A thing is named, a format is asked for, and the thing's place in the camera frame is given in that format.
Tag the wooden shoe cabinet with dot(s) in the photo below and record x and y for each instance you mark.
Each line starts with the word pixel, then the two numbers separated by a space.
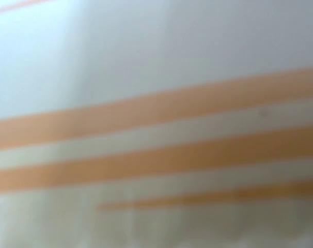
pixel 156 123

